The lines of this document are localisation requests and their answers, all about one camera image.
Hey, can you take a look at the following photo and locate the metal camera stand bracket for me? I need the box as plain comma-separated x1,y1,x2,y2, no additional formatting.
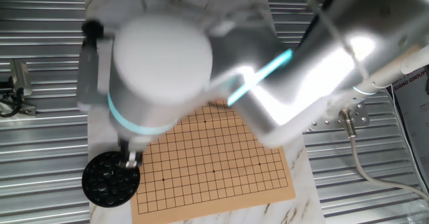
0,95,37,117

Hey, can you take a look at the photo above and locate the wooden go board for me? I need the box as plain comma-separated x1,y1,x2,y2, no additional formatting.
130,99,297,224

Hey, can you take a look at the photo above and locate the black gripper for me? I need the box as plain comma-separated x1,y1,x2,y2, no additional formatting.
117,137,148,169

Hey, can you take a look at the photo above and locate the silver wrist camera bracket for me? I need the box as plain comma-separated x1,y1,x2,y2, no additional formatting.
76,36,113,113

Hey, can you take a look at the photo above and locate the black bowl of Go stones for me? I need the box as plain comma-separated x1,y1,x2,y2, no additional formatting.
81,151,141,208

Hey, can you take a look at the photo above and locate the printed poster sheet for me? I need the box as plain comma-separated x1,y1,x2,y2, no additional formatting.
391,66,429,184

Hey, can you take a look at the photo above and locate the white marble pattern mat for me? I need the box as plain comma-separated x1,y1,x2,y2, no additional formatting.
84,0,326,224

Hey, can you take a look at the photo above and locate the grey cable with metal connector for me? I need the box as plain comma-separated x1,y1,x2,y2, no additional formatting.
339,109,429,202

